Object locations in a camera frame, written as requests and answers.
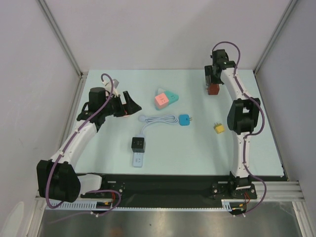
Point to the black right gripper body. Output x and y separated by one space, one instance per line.
210 77

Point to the dark red cube socket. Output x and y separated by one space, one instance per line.
213 89

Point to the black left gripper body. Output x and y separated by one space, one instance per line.
114 106

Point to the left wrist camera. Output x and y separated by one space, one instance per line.
111 86

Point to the pink cube socket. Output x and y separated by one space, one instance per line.
161 101

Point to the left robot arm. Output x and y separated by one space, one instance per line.
57 178

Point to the yellow small plug adapter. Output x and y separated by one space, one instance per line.
219 128

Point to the blue flat plug adapter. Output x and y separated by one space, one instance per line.
184 119

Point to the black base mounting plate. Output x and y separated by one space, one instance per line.
165 191

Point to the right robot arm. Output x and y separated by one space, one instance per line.
241 121

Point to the light blue power strip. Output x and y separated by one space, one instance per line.
137 160

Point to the black cube socket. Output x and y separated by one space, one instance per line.
138 144

